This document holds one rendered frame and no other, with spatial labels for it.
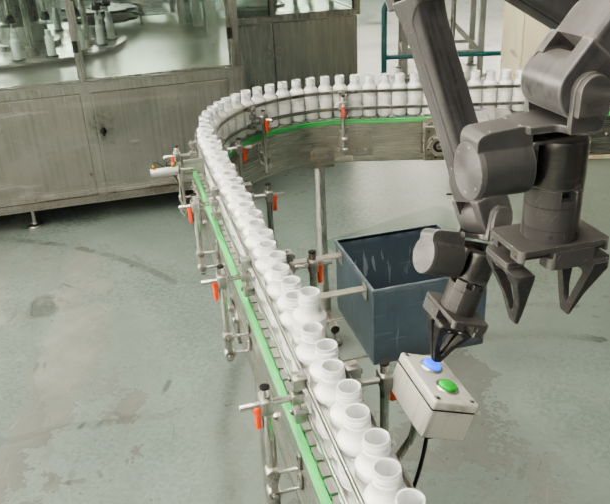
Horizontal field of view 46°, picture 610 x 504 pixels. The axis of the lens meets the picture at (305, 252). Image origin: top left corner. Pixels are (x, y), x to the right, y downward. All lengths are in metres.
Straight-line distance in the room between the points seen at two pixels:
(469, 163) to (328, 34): 6.03
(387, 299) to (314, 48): 5.06
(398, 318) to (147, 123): 3.04
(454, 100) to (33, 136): 3.75
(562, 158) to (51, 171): 4.15
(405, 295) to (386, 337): 0.12
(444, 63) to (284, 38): 5.55
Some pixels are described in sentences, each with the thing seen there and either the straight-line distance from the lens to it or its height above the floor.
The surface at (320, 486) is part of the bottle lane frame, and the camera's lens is 1.17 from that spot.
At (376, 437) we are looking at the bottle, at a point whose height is 1.15.
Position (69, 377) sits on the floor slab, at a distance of 3.32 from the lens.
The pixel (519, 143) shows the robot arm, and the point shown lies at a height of 1.60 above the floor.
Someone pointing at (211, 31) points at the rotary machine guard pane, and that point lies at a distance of 4.56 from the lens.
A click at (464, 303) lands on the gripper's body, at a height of 1.24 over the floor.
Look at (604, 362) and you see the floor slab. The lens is 3.32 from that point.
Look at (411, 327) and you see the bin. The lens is 1.86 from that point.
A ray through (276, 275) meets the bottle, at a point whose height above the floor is 1.16.
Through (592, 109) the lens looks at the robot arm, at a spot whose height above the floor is 1.63.
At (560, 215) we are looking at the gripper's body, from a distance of 0.75.
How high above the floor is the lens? 1.81
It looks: 26 degrees down
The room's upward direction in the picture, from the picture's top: 3 degrees counter-clockwise
